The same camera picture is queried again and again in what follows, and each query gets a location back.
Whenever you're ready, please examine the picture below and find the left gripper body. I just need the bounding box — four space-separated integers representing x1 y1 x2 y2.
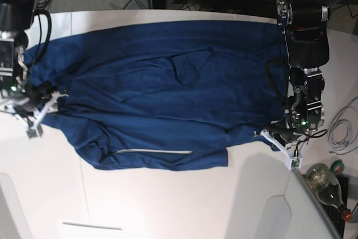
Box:
268 123 303 146

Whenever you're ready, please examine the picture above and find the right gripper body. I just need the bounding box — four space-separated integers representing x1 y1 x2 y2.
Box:
16 82 58 115

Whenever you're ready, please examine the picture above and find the dark blue t-shirt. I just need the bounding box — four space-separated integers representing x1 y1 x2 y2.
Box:
30 21 284 171

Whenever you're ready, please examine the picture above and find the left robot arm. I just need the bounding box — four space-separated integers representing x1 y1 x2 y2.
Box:
265 0 340 149

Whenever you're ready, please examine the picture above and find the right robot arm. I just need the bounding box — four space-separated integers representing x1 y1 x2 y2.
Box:
1 0 52 116

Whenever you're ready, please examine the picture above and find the clear glass bottle red cap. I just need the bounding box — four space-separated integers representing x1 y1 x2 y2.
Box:
305 163 352 222

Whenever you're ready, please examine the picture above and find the green tape roll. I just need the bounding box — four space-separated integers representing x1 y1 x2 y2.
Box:
330 160 345 175

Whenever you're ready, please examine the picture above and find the black mat under bottle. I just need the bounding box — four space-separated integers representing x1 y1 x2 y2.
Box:
321 174 350 236

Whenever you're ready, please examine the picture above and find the coiled white cable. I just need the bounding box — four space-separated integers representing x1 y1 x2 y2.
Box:
327 104 358 155

